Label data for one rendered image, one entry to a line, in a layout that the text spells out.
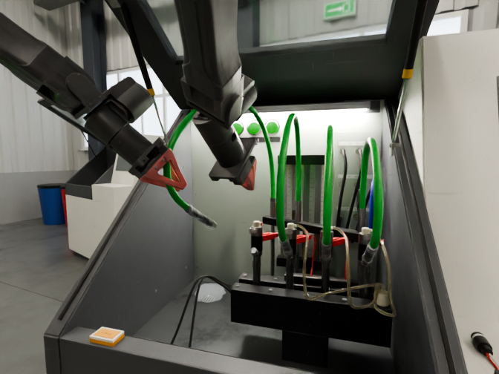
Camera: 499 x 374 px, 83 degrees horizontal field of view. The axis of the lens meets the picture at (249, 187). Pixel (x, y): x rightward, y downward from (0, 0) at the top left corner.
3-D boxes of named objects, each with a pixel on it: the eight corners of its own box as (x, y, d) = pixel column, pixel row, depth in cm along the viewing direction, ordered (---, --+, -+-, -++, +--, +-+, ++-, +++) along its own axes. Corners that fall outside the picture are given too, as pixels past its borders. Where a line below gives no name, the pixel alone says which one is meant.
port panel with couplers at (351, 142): (332, 233, 87) (335, 130, 83) (332, 231, 90) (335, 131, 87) (378, 236, 83) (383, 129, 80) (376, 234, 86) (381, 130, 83)
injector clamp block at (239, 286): (230, 350, 66) (230, 288, 65) (243, 326, 76) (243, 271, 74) (389, 381, 57) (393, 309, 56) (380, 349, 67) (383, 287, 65)
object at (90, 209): (48, 257, 365) (36, 99, 345) (128, 239, 451) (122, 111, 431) (93, 286, 285) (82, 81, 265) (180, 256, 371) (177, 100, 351)
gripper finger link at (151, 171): (187, 178, 62) (152, 148, 59) (199, 172, 56) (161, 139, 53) (168, 202, 59) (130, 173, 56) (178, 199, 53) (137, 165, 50)
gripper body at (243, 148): (259, 145, 56) (246, 115, 51) (240, 184, 51) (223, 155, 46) (232, 145, 60) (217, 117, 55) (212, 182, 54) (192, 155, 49)
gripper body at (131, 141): (155, 155, 60) (126, 130, 58) (168, 142, 52) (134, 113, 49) (134, 178, 58) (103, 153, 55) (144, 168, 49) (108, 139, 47)
